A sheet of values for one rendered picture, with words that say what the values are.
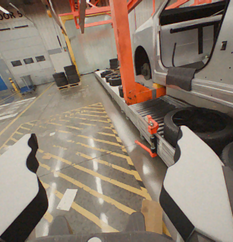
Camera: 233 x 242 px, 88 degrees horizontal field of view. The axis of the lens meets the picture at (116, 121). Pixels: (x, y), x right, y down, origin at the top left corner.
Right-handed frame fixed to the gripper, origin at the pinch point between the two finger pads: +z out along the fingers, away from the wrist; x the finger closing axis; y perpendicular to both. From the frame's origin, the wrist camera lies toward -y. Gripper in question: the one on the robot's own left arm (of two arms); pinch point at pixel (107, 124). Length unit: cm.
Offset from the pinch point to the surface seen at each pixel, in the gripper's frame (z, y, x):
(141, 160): 103, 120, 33
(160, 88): 181, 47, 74
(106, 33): 1247, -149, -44
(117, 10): 169, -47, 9
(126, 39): 170, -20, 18
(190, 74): 121, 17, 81
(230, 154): 52, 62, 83
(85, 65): 1188, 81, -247
